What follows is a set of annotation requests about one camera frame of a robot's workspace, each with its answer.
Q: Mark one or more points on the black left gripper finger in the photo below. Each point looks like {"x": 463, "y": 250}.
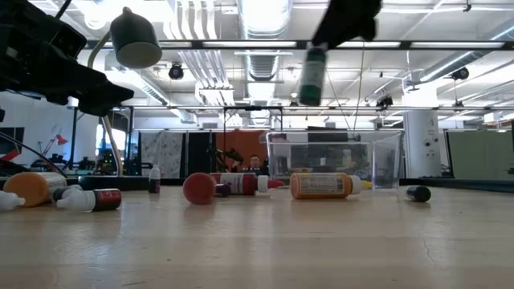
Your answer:
{"x": 94, "y": 107}
{"x": 104, "y": 88}

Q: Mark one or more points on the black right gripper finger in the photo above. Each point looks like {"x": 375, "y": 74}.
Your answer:
{"x": 333, "y": 24}
{"x": 369, "y": 16}

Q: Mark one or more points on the large green colouring bottle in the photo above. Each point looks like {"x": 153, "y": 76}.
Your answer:
{"x": 313, "y": 80}

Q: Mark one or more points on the small dark purple dropper bottle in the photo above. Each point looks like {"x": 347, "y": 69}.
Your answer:
{"x": 223, "y": 190}
{"x": 154, "y": 184}

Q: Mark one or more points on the large orange colouring bottle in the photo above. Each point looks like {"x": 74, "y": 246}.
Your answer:
{"x": 32, "y": 188}

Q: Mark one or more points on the large light red colouring bottle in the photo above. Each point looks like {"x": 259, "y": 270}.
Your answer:
{"x": 199, "y": 188}

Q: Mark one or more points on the clear plastic container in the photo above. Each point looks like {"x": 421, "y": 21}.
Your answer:
{"x": 385, "y": 160}

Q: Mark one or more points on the large yellow colouring bottle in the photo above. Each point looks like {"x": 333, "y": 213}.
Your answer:
{"x": 321, "y": 185}

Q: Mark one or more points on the large dark red colouring bottle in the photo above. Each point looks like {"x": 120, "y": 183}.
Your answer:
{"x": 241, "y": 183}

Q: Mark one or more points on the small dark green dropper bottle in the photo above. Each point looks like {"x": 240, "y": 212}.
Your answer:
{"x": 419, "y": 194}

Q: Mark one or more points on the black background robot arm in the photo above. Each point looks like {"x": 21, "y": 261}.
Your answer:
{"x": 231, "y": 154}

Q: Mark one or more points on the red background desk lamp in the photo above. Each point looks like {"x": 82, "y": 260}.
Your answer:
{"x": 61, "y": 139}

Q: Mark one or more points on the dark background machinery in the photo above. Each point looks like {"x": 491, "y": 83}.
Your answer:
{"x": 106, "y": 160}

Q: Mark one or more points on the black desk lamp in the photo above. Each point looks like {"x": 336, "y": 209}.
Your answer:
{"x": 134, "y": 32}

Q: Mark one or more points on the black ceiling spotlight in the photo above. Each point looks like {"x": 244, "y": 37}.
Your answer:
{"x": 459, "y": 73}
{"x": 294, "y": 103}
{"x": 176, "y": 71}
{"x": 384, "y": 101}

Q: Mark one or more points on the grey patterned panel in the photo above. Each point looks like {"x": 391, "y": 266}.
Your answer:
{"x": 162, "y": 152}

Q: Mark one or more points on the small dark red dropper bottle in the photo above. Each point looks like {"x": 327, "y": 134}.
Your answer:
{"x": 106, "y": 199}

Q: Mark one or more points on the white ceiling pipes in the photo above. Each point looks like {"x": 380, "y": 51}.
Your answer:
{"x": 209, "y": 64}

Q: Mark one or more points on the black partition panel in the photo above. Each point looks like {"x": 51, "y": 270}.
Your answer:
{"x": 199, "y": 154}

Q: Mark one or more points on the white bottle far left edge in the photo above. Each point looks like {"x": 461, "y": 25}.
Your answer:
{"x": 10, "y": 200}

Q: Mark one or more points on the white round column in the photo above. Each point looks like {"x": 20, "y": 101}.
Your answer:
{"x": 421, "y": 140}

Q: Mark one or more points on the person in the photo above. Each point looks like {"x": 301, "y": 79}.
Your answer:
{"x": 255, "y": 162}

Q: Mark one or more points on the black linear ceiling light rail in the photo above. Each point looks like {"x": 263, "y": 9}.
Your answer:
{"x": 405, "y": 44}

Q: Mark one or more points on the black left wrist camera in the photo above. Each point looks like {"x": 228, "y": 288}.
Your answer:
{"x": 70, "y": 40}

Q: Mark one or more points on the black wall screen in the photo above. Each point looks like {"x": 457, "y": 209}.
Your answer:
{"x": 18, "y": 134}

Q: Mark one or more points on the silver ceiling duct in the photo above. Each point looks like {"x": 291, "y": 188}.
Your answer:
{"x": 263, "y": 66}

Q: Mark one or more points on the black background rig frame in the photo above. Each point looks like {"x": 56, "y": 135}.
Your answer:
{"x": 253, "y": 108}

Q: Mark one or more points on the orange wall panel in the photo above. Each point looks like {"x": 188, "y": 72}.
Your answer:
{"x": 241, "y": 140}

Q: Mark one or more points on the green partition wall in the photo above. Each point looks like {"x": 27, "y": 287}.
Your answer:
{"x": 482, "y": 156}

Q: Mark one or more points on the black aluminium table frame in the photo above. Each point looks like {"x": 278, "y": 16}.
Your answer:
{"x": 462, "y": 185}

